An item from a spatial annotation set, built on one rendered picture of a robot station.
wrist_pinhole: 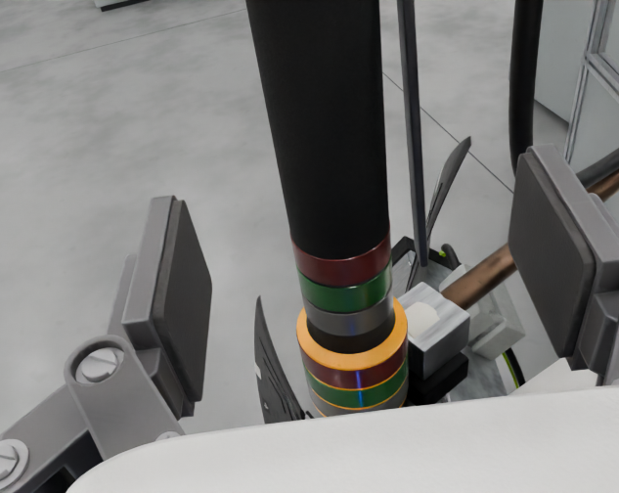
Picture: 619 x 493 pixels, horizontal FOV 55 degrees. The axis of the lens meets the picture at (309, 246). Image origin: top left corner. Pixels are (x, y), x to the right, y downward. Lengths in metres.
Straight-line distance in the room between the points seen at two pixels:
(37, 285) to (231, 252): 0.87
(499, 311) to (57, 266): 2.40
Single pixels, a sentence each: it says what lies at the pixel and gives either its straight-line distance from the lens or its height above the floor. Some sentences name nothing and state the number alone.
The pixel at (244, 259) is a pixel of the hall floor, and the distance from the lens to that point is 2.60.
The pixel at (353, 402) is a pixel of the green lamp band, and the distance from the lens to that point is 0.24.
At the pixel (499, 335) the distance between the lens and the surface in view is 0.79.
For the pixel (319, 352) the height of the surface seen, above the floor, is 1.56.
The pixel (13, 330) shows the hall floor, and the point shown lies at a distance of 2.76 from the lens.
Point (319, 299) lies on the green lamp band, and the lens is 0.20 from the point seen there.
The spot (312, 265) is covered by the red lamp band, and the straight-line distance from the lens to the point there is 0.19.
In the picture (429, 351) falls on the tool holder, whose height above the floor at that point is 1.53.
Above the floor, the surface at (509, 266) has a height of 1.53.
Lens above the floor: 1.74
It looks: 42 degrees down
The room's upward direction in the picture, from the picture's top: 10 degrees counter-clockwise
